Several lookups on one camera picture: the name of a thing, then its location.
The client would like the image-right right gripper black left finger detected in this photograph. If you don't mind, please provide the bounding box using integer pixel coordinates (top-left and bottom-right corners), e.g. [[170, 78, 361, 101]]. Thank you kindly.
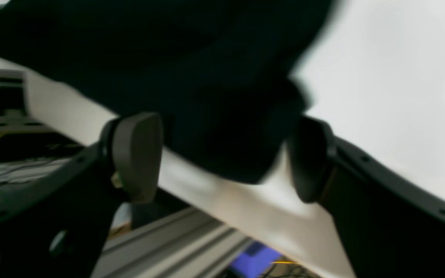
[[0, 112, 163, 278]]

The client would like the aluminium extrusion frame rail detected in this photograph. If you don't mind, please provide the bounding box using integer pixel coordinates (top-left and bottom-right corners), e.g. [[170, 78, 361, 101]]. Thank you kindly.
[[92, 207, 254, 278]]

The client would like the black t-shirt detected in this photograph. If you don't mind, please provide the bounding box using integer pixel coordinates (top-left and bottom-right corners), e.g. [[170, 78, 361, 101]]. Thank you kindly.
[[0, 0, 334, 184]]

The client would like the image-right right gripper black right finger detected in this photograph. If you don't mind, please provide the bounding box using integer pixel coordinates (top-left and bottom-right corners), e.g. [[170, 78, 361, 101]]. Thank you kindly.
[[287, 117, 445, 278]]

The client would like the blue object on floor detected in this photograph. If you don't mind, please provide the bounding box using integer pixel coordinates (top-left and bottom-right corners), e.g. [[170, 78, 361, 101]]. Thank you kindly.
[[228, 242, 281, 278]]

